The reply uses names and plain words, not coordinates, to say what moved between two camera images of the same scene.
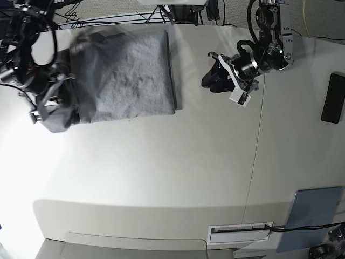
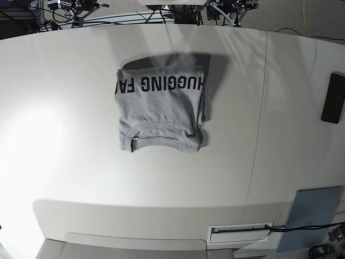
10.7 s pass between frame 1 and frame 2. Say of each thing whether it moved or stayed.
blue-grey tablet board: stayed
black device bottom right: stayed
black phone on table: stayed
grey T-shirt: moved
